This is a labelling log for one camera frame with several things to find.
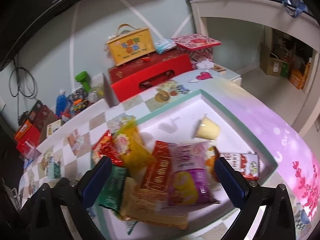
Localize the brown white milk biscuit packet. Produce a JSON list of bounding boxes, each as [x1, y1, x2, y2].
[[220, 153, 260, 181]]

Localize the dark green snack packet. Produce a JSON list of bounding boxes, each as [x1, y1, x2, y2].
[[98, 165, 127, 213]]

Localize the pink purple bread packet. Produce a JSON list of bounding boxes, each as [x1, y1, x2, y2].
[[168, 141, 218, 206]]

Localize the red candy-shaped snack packet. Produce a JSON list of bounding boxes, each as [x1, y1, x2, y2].
[[92, 130, 124, 167]]

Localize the beige cake packet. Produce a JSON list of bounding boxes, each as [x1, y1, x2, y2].
[[119, 177, 188, 229]]

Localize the yellow transparent snack packet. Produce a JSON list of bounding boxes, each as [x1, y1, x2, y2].
[[113, 118, 156, 176]]

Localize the yellow jelly cup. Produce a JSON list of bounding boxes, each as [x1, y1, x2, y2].
[[195, 117, 220, 140]]

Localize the clear plastic box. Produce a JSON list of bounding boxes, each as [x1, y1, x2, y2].
[[21, 139, 41, 169]]

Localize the playing card box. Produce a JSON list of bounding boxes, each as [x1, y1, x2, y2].
[[46, 119, 63, 138]]

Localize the red box left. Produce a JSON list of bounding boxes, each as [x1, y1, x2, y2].
[[15, 100, 60, 155]]

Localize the orange box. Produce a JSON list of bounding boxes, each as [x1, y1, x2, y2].
[[14, 120, 33, 141]]

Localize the teal white tray box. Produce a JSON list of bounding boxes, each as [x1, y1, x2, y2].
[[97, 89, 278, 239]]

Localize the colourful toy bag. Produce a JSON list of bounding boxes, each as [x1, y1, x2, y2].
[[67, 88, 91, 118]]

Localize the blue beads bottle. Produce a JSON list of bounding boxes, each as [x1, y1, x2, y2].
[[55, 89, 67, 117]]

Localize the white long tray box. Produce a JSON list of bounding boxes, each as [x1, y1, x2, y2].
[[37, 73, 118, 153]]

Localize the clear tape roll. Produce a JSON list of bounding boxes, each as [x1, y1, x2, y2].
[[88, 86, 104, 103]]

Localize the green dumbbell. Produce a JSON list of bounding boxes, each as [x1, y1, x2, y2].
[[75, 71, 91, 93]]

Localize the large red gift box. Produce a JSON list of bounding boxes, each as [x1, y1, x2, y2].
[[108, 50, 193, 102]]

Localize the patterned red box lid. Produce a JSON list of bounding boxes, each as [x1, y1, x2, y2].
[[172, 34, 221, 65]]

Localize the light blue tissue pack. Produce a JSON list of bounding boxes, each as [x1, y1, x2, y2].
[[154, 39, 176, 55]]

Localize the white shelf unit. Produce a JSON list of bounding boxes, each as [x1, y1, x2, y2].
[[190, 0, 319, 137]]

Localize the black cable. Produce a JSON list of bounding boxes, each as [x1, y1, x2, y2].
[[8, 60, 39, 120]]

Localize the yellow gift box with handle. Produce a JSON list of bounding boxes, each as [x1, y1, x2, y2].
[[105, 23, 155, 66]]

